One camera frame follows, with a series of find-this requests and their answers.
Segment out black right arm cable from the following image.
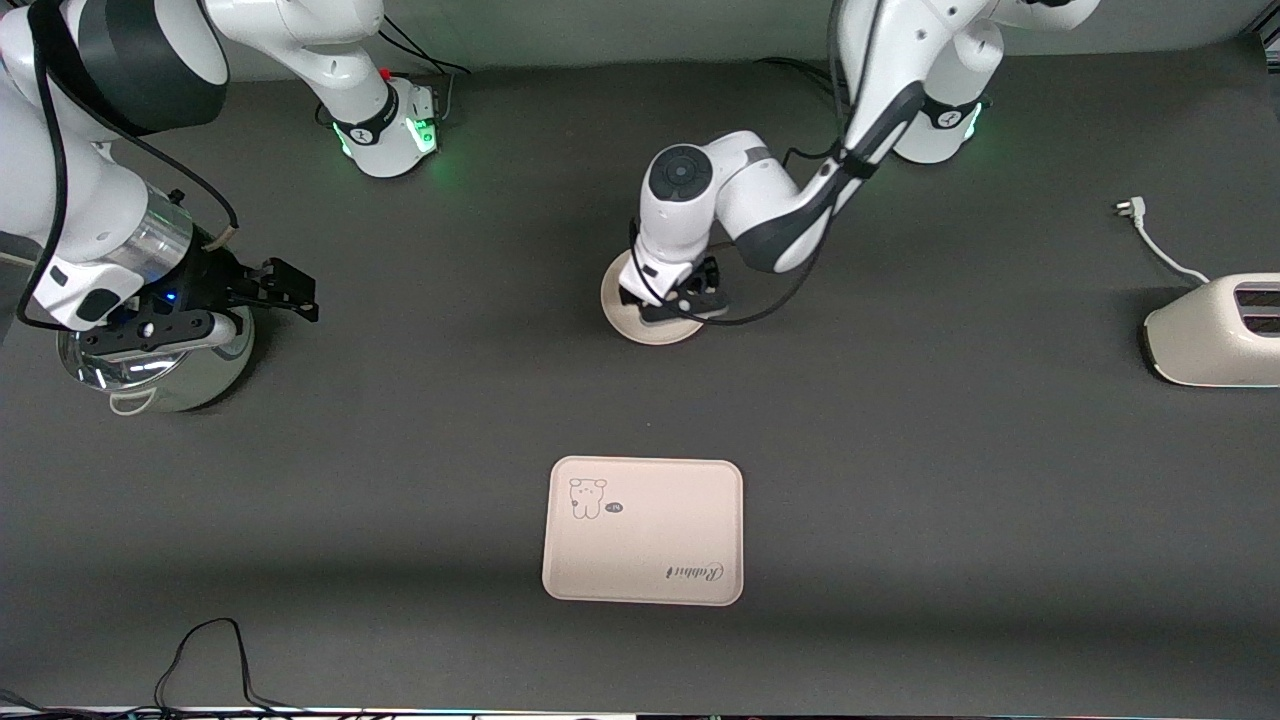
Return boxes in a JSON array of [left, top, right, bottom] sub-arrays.
[[15, 0, 241, 331]]

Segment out white toaster power cable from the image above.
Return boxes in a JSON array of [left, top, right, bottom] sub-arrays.
[[1115, 197, 1211, 286]]

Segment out beige rectangular tray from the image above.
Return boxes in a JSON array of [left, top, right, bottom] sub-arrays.
[[542, 456, 745, 607]]

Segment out pot with glass lid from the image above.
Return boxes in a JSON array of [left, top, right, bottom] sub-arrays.
[[57, 305, 256, 416]]

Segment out black left arm base cables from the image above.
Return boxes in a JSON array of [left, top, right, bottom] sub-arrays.
[[755, 55, 851, 101]]

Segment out cream toaster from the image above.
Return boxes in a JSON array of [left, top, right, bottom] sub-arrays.
[[1143, 275, 1280, 388]]

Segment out black right arm base cables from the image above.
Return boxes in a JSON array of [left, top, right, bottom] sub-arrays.
[[375, 15, 468, 126]]

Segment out black arm base cables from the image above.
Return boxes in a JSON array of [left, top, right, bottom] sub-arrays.
[[375, 15, 468, 126], [755, 55, 851, 101]]

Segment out thin black looped cable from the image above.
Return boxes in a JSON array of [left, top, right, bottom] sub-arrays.
[[155, 618, 301, 713]]

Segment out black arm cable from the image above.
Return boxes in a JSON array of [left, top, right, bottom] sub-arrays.
[[15, 0, 241, 331], [630, 0, 886, 327]]

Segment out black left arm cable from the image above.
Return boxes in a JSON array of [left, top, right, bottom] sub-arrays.
[[630, 0, 886, 327]]

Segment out round beige plate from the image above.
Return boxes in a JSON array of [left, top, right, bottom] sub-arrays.
[[600, 245, 717, 347]]

